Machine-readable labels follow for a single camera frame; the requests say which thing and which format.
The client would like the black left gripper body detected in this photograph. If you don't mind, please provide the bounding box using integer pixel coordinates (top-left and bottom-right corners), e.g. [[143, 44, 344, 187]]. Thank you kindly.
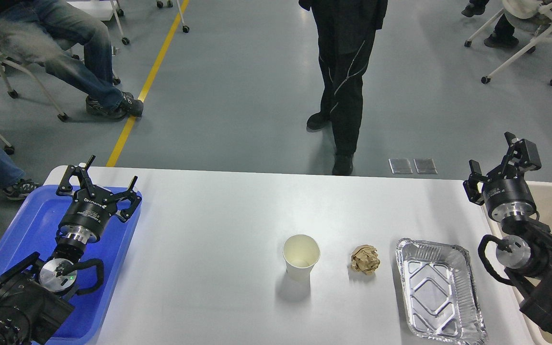
[[58, 189, 120, 241]]

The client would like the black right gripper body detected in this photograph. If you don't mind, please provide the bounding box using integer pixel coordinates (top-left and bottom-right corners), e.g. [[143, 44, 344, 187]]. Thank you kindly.
[[482, 173, 537, 223]]

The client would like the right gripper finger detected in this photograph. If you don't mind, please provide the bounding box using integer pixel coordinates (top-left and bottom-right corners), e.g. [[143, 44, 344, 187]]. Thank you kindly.
[[463, 160, 489, 206], [493, 132, 542, 179]]

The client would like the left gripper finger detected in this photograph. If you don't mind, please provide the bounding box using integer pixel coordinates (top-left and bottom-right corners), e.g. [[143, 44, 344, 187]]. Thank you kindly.
[[56, 155, 96, 198], [111, 175, 142, 223]]

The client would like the white paper cup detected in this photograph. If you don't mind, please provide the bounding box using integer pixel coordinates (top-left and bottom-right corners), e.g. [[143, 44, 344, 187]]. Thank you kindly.
[[283, 234, 321, 281]]

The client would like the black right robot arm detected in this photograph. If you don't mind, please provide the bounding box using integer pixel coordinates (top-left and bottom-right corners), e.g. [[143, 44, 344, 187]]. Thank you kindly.
[[463, 132, 552, 334]]

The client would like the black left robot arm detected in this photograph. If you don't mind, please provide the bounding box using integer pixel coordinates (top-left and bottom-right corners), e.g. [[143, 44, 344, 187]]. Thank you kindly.
[[0, 157, 142, 345]]

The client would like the floor outlet plate right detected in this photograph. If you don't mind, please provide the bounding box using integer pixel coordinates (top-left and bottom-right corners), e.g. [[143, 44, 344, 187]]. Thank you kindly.
[[414, 159, 438, 175]]

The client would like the floor outlet plate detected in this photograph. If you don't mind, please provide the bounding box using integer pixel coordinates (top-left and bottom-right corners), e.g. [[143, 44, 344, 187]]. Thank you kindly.
[[389, 159, 413, 174], [414, 159, 438, 175]]

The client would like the blue plastic tray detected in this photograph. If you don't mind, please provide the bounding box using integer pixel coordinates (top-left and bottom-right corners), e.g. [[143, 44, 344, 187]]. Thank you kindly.
[[0, 185, 141, 345]]

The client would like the floor outlet plate left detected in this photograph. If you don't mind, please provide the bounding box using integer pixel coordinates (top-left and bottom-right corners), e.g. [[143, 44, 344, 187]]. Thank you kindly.
[[389, 159, 413, 174]]

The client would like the person at top right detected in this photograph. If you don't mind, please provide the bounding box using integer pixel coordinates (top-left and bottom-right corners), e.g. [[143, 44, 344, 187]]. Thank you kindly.
[[461, 0, 519, 49]]

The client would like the aluminium foil tray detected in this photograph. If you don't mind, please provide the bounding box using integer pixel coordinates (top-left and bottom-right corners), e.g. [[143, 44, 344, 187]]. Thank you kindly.
[[396, 238, 488, 345]]

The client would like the crumpled brown paper ball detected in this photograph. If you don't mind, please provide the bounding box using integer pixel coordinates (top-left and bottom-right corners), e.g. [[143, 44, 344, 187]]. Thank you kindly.
[[350, 244, 380, 276]]

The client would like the seated person in jeans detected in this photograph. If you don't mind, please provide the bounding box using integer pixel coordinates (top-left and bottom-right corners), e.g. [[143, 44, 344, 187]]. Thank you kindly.
[[0, 0, 144, 119]]

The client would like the white rolling chair right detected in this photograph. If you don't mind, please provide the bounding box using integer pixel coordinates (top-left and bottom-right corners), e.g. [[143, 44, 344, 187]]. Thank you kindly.
[[464, 0, 552, 86]]

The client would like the white rolling chair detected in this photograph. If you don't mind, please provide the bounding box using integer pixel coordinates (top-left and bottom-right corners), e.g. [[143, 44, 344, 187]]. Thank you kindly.
[[464, 0, 552, 86], [0, 26, 123, 122]]

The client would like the white rolling chair left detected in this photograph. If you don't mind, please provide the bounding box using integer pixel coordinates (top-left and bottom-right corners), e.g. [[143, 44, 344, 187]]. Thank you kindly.
[[0, 26, 123, 122]]

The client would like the standing person in black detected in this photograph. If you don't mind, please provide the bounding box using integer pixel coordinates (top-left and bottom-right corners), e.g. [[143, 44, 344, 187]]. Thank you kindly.
[[299, 0, 388, 175]]

